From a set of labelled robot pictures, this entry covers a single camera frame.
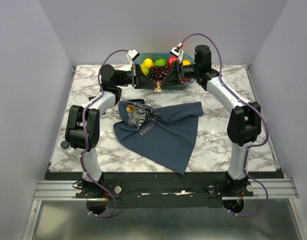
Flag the teal plastic fruit container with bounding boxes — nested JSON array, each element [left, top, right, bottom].
[[131, 53, 194, 90]]

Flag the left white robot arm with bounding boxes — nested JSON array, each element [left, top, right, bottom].
[[59, 63, 144, 198]]

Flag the aluminium rail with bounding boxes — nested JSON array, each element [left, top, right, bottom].
[[33, 178, 299, 202]]

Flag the dark grape bunch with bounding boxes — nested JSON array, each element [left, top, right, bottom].
[[147, 66, 170, 82]]

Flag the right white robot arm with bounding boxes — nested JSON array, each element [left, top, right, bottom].
[[156, 43, 265, 196]]

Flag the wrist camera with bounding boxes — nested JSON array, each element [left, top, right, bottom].
[[126, 49, 140, 64], [170, 46, 184, 62]]

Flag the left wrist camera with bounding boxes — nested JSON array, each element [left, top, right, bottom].
[[126, 49, 140, 64]]

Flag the green lime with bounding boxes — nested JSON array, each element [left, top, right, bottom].
[[154, 58, 167, 67]]

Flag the yellow lemon left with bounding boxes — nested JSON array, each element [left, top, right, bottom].
[[141, 58, 154, 69]]

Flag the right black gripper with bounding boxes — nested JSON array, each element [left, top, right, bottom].
[[159, 60, 200, 89]]

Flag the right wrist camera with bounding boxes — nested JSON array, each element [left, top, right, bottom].
[[170, 46, 184, 62]]

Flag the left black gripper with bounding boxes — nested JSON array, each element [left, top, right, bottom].
[[114, 63, 158, 89]]

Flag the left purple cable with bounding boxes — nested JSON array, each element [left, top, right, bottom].
[[79, 49, 131, 219]]

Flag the yellow lemon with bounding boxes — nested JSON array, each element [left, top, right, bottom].
[[141, 58, 154, 69], [182, 60, 192, 66]]

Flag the yellow lemon right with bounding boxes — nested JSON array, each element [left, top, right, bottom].
[[182, 60, 192, 66]]

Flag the blue printed tank top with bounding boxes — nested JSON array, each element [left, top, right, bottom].
[[113, 101, 204, 175]]

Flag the red apple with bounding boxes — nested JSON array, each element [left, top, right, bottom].
[[167, 56, 178, 69]]

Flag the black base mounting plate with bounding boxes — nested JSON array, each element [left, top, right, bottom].
[[44, 171, 285, 213]]

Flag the light green fruit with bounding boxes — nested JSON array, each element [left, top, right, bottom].
[[141, 66, 150, 76]]

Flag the white bottle with black cap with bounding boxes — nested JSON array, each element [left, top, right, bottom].
[[57, 140, 82, 162]]

